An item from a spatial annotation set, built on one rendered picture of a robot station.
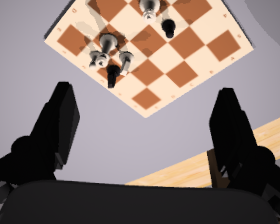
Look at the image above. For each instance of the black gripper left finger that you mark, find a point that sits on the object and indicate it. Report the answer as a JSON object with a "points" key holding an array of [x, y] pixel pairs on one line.
{"points": [[49, 144]]}

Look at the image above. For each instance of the chessboard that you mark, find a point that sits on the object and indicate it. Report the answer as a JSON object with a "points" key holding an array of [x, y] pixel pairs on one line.
{"points": [[206, 40]]}

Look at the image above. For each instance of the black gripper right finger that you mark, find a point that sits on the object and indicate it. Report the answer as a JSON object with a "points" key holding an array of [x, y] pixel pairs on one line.
{"points": [[250, 167]]}

